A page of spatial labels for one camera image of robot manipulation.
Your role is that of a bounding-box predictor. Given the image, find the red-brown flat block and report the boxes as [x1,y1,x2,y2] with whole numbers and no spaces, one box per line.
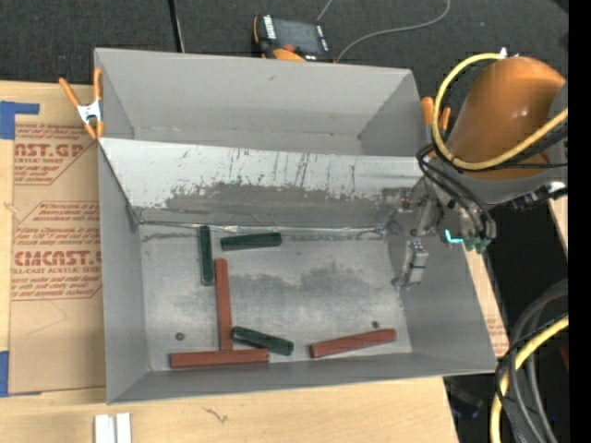
[213,257,235,352]
[308,329,398,360]
[168,348,271,370]

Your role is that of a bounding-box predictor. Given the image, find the grey metal bin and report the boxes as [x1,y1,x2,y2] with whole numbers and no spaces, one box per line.
[93,47,499,406]

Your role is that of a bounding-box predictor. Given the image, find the dark green flat block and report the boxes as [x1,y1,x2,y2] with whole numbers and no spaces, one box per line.
[198,224,216,287]
[230,326,296,357]
[220,232,283,252]

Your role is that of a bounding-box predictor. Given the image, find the brown cardboard board, red print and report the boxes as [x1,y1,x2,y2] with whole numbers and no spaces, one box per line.
[0,79,511,397]

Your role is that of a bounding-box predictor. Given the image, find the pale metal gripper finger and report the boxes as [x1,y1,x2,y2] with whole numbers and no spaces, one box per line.
[392,239,431,291]
[388,192,416,233]

